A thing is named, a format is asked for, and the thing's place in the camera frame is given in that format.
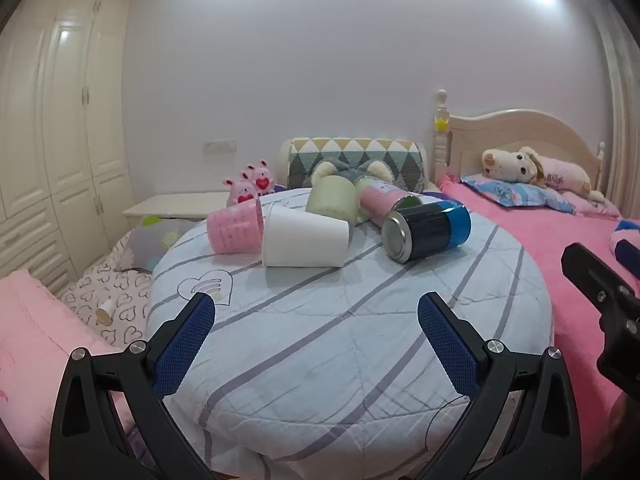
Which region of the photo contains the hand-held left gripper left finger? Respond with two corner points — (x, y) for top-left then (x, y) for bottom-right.
(48, 291), (217, 480)

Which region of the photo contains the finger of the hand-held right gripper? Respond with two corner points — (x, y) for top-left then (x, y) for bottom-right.
(561, 242), (640, 382)
(615, 238), (640, 281)

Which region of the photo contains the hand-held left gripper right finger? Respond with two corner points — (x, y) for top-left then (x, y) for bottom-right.
(417, 291), (596, 480)

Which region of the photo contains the pink measuring cup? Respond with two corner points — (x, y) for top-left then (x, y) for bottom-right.
(206, 198), (264, 254)

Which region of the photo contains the white plastic cup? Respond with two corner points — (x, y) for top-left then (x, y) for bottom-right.
(261, 204), (351, 268)

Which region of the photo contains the pink labelled cup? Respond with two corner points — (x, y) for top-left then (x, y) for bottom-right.
(358, 183), (407, 222)

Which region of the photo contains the pale green cup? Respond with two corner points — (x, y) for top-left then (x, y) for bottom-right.
(305, 173), (359, 226)

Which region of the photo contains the pink fleece blanket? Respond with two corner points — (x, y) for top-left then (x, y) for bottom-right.
(434, 178), (640, 466)

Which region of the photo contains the heart printed sheet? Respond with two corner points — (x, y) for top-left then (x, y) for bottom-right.
(61, 238), (157, 348)

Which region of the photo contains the white plush dog toy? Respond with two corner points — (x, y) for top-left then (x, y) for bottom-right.
(536, 154), (607, 202)

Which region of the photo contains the grey dotted pillow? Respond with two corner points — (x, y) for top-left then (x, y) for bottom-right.
(124, 216), (197, 274)

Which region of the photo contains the blue cartoon pillow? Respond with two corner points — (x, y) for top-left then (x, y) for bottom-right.
(459, 173), (622, 217)

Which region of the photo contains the blue and black tin can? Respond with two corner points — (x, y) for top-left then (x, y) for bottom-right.
(381, 199), (472, 263)

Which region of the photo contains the white bedside table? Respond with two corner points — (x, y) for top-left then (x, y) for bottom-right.
(122, 191), (232, 221)

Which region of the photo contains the cream curtain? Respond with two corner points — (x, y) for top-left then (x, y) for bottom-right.
(592, 7), (640, 213)

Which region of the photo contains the green tin can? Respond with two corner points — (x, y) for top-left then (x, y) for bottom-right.
(391, 192), (424, 212)

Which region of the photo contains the pale pink pillow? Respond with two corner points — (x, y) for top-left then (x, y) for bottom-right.
(0, 269), (135, 463)

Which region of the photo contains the cream wooden headboard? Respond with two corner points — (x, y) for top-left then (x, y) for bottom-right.
(432, 89), (607, 196)

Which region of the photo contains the pink bunny plush toy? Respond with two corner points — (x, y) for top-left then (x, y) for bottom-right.
(223, 176), (259, 207)
(243, 159), (276, 197)

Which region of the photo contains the triangle patterned cushion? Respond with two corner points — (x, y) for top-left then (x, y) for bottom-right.
(286, 137), (430, 194)

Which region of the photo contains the grey plush toy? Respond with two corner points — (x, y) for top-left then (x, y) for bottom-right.
(311, 157), (392, 184)

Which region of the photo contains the cream wardrobe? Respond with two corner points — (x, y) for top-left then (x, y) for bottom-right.
(0, 0), (135, 297)

